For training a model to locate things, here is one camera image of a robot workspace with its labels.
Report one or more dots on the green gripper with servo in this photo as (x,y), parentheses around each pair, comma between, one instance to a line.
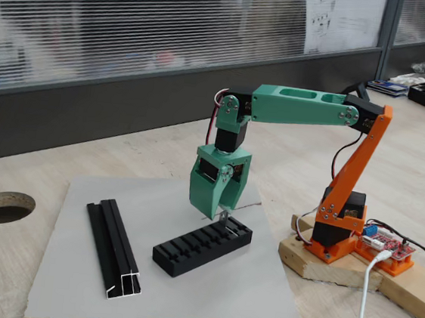
(210,183)

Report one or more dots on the small metal tab piece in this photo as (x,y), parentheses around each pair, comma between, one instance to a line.
(222,217)

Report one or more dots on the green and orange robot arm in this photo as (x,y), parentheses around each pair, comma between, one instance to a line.
(297,111)

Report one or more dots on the black slotted holder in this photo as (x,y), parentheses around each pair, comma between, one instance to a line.
(187,257)

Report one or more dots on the grey plywood board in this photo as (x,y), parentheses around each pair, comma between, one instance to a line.
(201,302)

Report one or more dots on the black aluminium profile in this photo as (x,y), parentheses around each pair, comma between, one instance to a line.
(112,243)

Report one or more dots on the pale wooden block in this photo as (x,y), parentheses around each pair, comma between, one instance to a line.
(330,272)

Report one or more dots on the black stand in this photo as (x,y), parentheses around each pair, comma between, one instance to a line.
(362,93)

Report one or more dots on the red controller board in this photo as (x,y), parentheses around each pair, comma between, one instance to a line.
(389,246)

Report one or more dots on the blue booklet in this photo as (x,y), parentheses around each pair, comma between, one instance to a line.
(387,88)

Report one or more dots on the white printed paper sheet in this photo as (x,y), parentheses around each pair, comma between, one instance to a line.
(345,21)

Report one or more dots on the long wooden mounting plank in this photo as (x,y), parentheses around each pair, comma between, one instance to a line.
(411,294)

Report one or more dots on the white papers pile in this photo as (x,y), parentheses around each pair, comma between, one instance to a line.
(405,78)

